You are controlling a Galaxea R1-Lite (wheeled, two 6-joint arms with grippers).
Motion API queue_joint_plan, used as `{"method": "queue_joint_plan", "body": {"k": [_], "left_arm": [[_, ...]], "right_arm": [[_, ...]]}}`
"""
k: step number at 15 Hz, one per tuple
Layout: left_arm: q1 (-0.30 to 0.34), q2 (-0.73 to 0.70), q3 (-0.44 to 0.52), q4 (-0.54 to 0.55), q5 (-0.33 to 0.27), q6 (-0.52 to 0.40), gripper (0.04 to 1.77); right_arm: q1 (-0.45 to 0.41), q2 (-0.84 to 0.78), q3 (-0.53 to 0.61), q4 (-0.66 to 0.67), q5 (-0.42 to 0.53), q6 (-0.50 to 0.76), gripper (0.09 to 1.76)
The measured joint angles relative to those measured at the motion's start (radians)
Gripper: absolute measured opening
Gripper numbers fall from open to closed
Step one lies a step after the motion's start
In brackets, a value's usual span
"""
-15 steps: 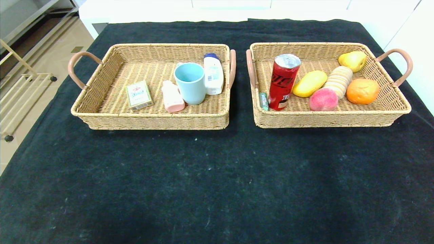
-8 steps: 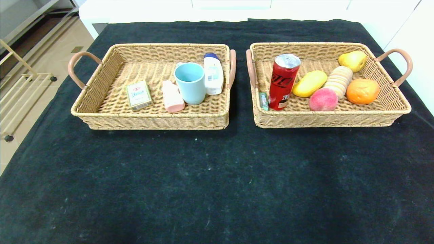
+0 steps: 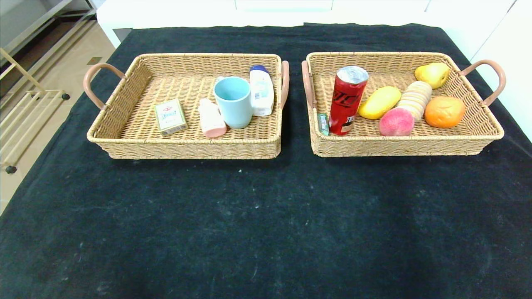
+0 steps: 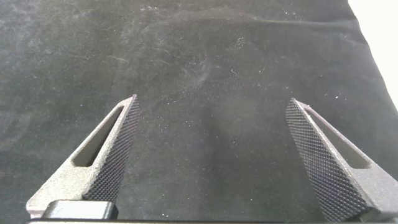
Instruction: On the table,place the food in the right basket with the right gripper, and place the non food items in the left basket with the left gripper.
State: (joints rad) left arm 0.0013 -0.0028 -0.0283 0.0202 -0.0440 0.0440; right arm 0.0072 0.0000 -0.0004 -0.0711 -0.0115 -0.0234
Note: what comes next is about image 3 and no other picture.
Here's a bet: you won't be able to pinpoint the light blue plastic mug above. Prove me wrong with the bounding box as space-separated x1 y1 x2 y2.
213 76 253 129

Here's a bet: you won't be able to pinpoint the pink plastic bottle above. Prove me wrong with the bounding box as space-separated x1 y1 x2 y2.
198 98 227 138

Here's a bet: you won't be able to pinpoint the red cola can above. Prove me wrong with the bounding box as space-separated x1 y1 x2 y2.
328 66 369 136

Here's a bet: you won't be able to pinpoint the playing card box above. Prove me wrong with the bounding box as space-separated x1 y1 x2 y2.
153 98 189 137

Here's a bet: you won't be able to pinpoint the yellow mango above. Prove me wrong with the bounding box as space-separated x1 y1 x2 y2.
358 86 402 120

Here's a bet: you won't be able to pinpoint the orange fruit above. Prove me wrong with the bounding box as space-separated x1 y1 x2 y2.
424 96 467 128

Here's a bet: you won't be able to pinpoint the wicker basket holding lotion bottle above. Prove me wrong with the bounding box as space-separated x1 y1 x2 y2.
82 53 290 160

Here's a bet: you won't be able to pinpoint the wicker basket holding food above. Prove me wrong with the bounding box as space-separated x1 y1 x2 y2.
301 51 507 157

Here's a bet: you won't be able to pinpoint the white lotion bottle blue cap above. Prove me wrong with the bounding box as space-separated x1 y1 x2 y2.
249 65 275 117

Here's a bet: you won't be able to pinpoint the pink peach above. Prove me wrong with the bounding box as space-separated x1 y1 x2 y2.
378 108 415 137

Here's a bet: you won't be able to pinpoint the yellow pear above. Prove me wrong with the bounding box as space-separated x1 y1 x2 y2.
414 62 451 90

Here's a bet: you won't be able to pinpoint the white low cabinet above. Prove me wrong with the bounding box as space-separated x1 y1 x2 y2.
96 0 445 48

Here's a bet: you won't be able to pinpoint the white cabinet doors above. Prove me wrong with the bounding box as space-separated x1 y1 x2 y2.
424 0 532 142

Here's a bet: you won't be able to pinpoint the grey metal shelf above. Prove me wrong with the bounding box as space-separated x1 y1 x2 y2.
0 0 98 54

